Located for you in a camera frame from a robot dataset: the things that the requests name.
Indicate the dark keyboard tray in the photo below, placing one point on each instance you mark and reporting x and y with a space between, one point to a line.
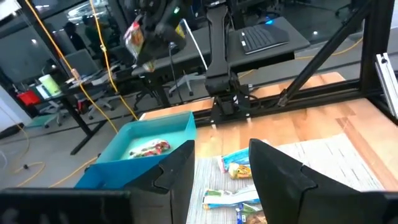
295 40

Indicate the red box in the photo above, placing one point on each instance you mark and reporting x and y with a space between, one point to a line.
28 98

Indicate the black office desk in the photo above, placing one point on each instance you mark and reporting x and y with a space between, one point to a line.
79 119

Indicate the teal plastic bin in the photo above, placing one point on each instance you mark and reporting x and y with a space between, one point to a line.
161 127

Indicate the dark grey side desk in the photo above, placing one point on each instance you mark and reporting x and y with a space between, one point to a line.
186 53

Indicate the dark blue green granola bar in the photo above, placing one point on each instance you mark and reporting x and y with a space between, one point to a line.
248 214

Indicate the white rod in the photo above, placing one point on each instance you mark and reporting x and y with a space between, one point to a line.
196 45

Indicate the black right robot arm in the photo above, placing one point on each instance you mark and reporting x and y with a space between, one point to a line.
217 46

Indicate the white green granola bar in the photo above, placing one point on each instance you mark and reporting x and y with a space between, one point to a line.
224 197

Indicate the silver aluminium bracket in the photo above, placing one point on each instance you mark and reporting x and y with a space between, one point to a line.
387 81

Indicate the black keyboard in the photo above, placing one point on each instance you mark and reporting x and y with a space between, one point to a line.
262 37

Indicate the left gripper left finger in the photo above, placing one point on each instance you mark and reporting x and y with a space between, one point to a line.
164 193

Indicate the pale green cup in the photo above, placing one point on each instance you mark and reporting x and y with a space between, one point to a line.
49 84

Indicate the person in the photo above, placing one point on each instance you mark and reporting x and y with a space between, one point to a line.
91 32
73 37

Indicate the light blue granola bar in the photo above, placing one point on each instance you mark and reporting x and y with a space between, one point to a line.
236 155

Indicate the white base office chair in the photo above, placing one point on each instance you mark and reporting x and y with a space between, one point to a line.
53 110
186 81
102 102

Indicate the grey monitor back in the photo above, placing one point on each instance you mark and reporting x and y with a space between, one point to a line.
81 62

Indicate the black aluminium frame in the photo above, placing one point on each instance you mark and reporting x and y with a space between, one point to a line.
377 46

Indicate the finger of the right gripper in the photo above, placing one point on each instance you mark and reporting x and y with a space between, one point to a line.
161 46

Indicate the red green granola bar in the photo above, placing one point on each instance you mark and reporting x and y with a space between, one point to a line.
149 148
133 39

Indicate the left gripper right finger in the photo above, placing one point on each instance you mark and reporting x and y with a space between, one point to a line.
276 186

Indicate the grey woven placemat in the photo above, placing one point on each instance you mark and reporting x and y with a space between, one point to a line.
326 161

